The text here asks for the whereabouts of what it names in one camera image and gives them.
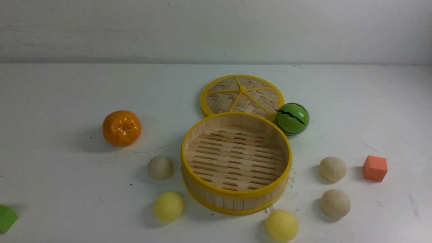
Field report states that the white bun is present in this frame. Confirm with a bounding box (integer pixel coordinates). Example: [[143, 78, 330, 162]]
[[147, 156, 174, 180], [318, 156, 347, 183], [320, 189, 351, 218]]

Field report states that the yellow bun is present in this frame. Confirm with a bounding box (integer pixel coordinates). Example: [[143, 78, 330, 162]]
[[153, 192, 184, 223], [266, 210, 298, 242]]

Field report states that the woven bamboo steamer lid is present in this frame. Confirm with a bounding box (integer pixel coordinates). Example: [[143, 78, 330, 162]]
[[199, 74, 285, 122]]

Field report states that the bamboo steamer tray yellow rim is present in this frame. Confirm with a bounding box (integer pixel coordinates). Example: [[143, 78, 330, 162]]
[[181, 113, 293, 216]]

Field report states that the green toy watermelon ball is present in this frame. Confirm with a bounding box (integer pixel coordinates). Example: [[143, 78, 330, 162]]
[[275, 103, 310, 136]]

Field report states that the orange toy tangerine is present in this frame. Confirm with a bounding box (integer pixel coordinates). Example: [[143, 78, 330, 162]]
[[102, 110, 142, 147]]

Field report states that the orange cube block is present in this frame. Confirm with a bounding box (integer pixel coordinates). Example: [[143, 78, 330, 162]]
[[362, 155, 388, 183]]

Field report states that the green block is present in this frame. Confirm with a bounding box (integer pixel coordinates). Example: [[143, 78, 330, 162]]
[[0, 204, 19, 234]]

